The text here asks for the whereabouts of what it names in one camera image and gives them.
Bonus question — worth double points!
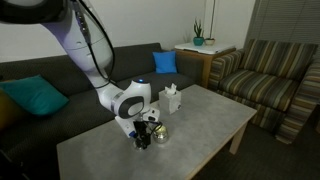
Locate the teal pillow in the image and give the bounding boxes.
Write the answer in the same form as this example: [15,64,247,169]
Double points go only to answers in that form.
[0,74,70,117]

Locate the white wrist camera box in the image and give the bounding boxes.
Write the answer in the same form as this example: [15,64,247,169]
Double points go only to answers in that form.
[142,107,161,123]

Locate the yellow pillow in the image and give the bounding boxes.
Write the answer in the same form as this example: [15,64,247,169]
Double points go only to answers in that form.
[0,88,25,133]

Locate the silver jar bottle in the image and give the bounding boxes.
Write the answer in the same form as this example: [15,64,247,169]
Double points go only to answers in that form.
[153,123,170,145]

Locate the grey tissue box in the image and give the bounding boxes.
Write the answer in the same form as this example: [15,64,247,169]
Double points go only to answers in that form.
[158,83,183,115]

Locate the blue pillow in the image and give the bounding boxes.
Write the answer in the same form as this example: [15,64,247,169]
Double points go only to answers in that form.
[152,50,178,75]

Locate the striped armchair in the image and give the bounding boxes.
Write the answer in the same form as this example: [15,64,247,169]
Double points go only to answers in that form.
[208,38,320,145]

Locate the small beige plant pot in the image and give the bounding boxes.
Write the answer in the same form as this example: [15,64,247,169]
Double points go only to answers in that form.
[204,37,216,47]

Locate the wooden side table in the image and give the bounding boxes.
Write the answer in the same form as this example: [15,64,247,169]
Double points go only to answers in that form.
[173,46,237,89]

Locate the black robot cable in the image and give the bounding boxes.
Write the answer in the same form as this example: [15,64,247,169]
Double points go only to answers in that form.
[70,0,165,135]

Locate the white tray board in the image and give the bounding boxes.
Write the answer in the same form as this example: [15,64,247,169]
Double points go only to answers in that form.
[174,42,236,55]

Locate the beige slatted closet doors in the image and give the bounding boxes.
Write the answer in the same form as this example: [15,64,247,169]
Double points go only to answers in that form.
[244,0,320,48]

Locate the light wooden table leg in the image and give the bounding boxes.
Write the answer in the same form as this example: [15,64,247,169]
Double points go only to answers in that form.
[229,121,249,155]

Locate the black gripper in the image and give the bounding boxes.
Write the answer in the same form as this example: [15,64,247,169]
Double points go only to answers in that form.
[132,119,153,150]

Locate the dark grey patterned sofa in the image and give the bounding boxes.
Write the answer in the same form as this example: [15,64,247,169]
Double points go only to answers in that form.
[0,42,204,180]

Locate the teal pot with plant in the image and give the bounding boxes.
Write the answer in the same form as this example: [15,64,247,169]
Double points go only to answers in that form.
[192,18,205,47]

